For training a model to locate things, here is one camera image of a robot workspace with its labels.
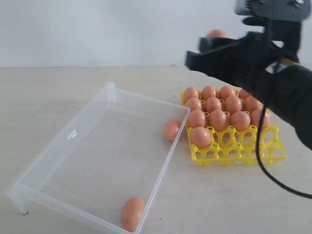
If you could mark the yellow plastic egg tray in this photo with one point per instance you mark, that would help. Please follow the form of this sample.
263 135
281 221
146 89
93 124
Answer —
228 146

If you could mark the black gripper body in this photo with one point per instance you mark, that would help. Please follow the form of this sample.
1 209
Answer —
278 43

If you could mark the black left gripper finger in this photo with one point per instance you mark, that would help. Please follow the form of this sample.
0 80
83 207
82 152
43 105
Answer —
224 65

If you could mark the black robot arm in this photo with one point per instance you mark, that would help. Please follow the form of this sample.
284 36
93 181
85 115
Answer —
287 91

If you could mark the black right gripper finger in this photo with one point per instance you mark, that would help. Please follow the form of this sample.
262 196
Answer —
236 45

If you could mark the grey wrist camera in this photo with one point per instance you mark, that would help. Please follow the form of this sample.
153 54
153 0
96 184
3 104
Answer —
284 10

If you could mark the clear plastic storage box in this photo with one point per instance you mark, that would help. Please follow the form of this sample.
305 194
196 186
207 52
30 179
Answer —
111 151

